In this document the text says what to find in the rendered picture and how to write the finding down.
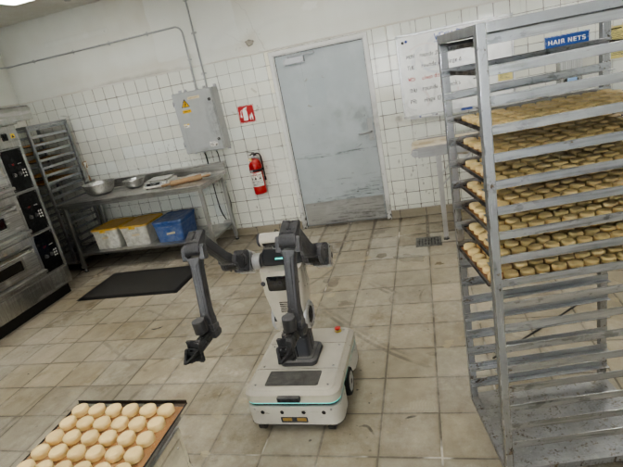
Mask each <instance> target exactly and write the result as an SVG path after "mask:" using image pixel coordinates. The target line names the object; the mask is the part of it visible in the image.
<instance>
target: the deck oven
mask: <svg viewBox="0 0 623 467"><path fill-rule="evenodd" d="M31 119H33V116H32V112H31V110H30V107H28V106H26V105H25V106H18V107H5V108H0V340H1V339H2V338H4V337H5V336H7V335H8V334H10V333H11V332H13V331H14V330H16V329H17V328H19V327H20V326H21V325H22V324H23V323H25V322H27V321H28V320H30V319H31V318H33V317H34V316H35V315H37V314H38V313H40V312H41V311H43V310H44V309H46V308H48V307H49V306H50V305H52V304H53V303H55V302H56V301H58V300H59V299H61V298H62V297H64V296H65V295H66V294H67V293H69V292H70V291H71V290H70V286H69V282H70V281H72V280H73V279H72V276H71V274H70V269H69V267H68V264H67V262H66V260H65V257H64V255H63V252H62V249H61V246H60V243H59V241H58V239H57V234H56V232H55V229H54V226H53V225H52V223H51V220H50V218H49V216H48V213H47V210H46V208H45V204H44V201H43V199H42V197H41V194H40V192H39V189H38V186H37V184H36V181H35V179H34V177H33V174H32V170H31V167H30V165H29V162H28V159H27V158H26V155H25V152H24V150H23V147H22V145H21V142H20V140H19V136H18V134H17V131H16V129H15V126H14V124H17V122H18V121H23V120H31ZM9 125H10V126H9ZM20 145H21V146H20Z"/></svg>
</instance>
